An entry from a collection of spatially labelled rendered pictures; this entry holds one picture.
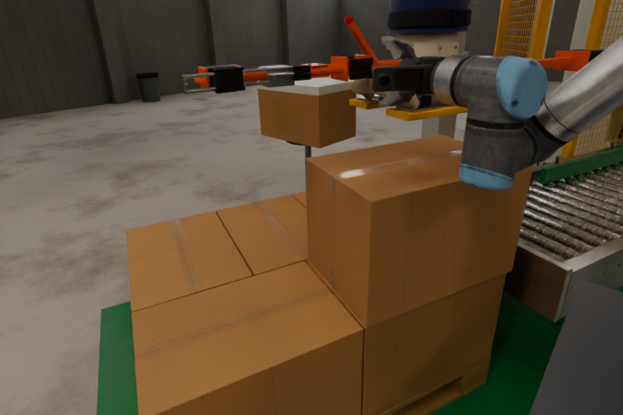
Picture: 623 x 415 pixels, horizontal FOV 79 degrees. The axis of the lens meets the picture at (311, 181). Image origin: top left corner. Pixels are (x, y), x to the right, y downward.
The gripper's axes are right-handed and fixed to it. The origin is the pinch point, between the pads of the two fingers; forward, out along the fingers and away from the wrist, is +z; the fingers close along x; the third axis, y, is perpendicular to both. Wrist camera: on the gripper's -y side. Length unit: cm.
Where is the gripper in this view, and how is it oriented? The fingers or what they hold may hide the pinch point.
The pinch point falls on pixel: (377, 71)
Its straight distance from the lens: 91.8
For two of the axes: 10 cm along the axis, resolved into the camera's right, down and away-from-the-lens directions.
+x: -0.3, -9.3, -3.7
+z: -4.4, -3.2, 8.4
